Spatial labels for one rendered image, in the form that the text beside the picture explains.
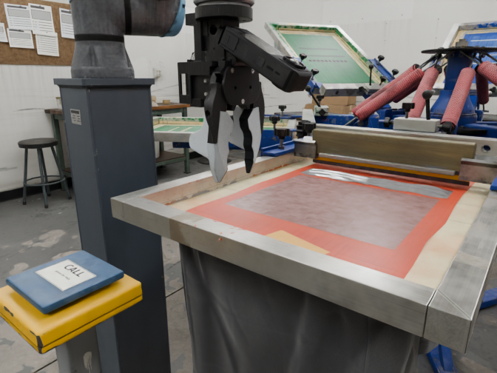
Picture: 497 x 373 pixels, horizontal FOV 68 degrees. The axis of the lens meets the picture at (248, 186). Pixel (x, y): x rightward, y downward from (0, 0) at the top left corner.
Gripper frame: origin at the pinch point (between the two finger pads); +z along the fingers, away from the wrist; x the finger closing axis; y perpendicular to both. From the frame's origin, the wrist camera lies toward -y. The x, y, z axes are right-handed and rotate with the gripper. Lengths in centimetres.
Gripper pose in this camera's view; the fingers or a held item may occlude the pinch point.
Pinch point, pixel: (238, 169)
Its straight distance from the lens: 50.3
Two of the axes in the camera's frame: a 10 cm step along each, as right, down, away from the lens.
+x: -6.2, 2.2, -7.5
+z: 0.0, 9.6, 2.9
